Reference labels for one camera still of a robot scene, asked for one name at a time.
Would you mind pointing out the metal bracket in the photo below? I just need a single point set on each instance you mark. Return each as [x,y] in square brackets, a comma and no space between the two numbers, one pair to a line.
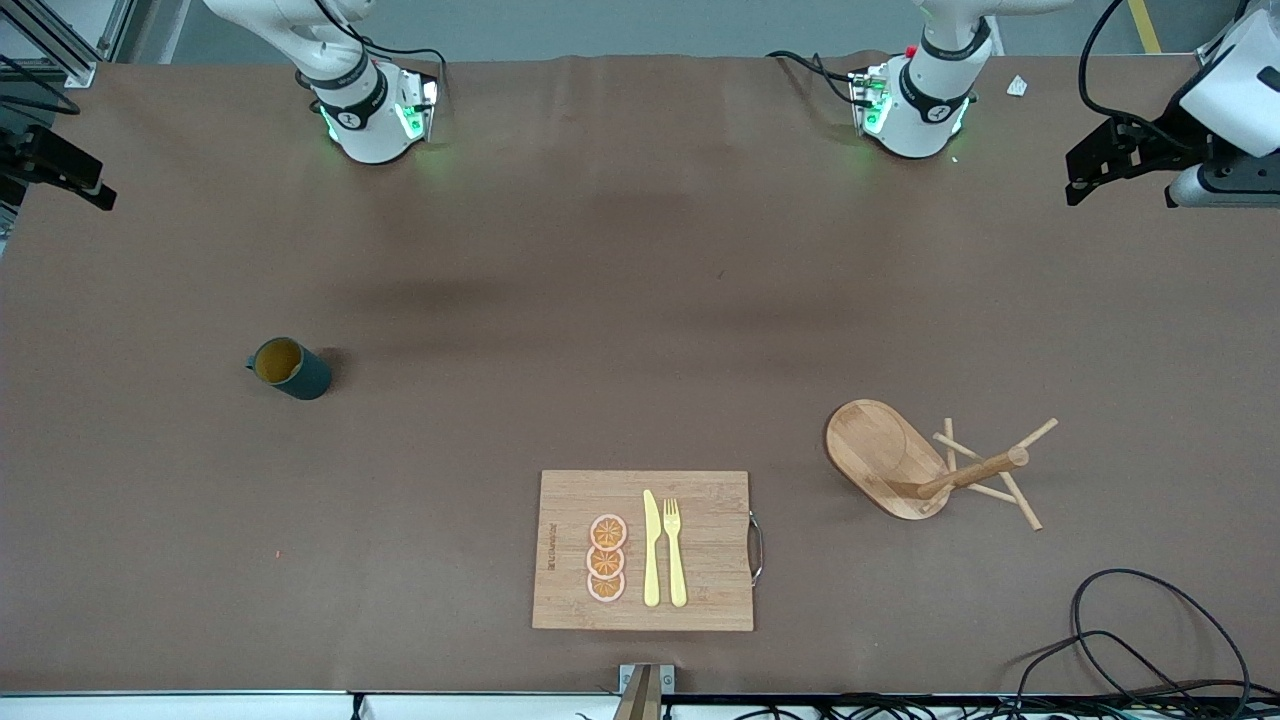
[645,690]

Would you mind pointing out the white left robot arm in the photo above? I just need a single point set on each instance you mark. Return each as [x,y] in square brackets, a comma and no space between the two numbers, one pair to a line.
[940,90]

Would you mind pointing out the small white paper scrap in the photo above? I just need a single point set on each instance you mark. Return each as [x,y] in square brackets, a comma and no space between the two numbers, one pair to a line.
[1018,86]

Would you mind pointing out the dark green mug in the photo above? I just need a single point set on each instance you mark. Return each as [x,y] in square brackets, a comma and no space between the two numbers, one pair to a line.
[305,375]

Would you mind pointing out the wooden mug rack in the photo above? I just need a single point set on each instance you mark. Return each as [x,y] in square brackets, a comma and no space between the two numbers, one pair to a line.
[880,450]

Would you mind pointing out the brown table cover mat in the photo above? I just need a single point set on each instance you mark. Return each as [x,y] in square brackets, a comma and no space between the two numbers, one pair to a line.
[640,250]

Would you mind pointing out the yellow plastic fork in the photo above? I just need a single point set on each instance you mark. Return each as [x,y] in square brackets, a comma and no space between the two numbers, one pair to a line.
[677,570]

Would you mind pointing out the wooden cutting board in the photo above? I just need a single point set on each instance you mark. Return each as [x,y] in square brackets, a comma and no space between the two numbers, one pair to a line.
[700,500]

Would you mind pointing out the aluminium frame profile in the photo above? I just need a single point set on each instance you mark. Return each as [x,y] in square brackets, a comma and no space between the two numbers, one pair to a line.
[1212,62]
[80,74]

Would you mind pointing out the yellow plastic knife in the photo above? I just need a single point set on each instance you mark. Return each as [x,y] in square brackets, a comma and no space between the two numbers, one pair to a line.
[651,560]

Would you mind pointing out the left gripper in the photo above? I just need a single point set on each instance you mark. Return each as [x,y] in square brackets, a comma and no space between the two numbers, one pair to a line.
[1163,136]

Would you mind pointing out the orange slice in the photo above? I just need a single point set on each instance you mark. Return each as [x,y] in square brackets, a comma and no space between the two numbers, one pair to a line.
[608,532]

